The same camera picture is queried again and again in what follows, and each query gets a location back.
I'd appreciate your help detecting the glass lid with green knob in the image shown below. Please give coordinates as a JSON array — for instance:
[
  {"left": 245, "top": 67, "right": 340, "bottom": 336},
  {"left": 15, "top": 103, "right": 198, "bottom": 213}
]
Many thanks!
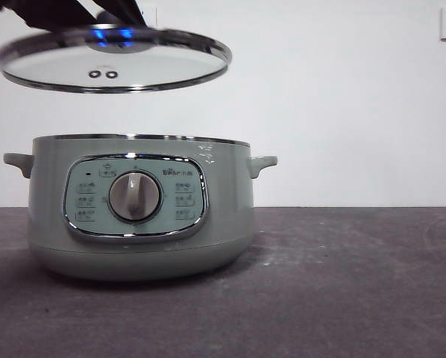
[{"left": 0, "top": 10, "right": 233, "bottom": 94}]

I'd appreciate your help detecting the sage green electric pot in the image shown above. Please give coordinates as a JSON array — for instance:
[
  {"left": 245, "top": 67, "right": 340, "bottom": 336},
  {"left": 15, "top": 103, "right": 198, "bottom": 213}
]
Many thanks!
[{"left": 2, "top": 133, "right": 279, "bottom": 282}]

